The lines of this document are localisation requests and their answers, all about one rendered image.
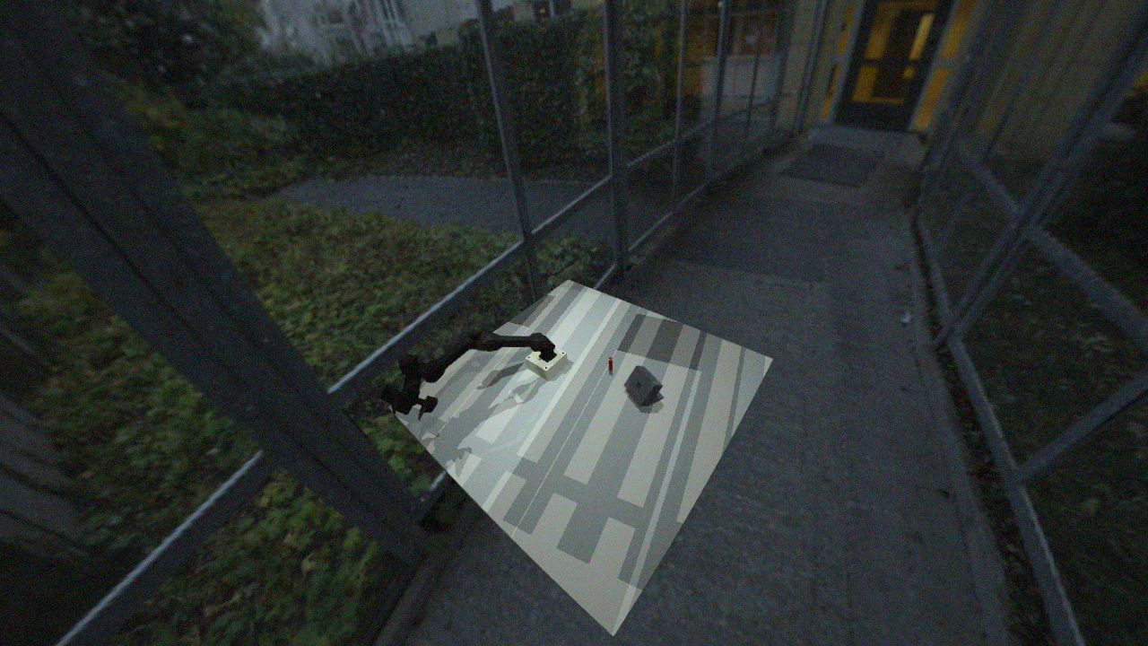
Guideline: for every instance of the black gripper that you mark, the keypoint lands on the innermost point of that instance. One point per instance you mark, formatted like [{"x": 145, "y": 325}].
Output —
[{"x": 410, "y": 393}]

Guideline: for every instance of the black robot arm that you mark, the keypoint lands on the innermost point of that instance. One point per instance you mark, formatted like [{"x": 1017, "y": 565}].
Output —
[{"x": 433, "y": 370}]

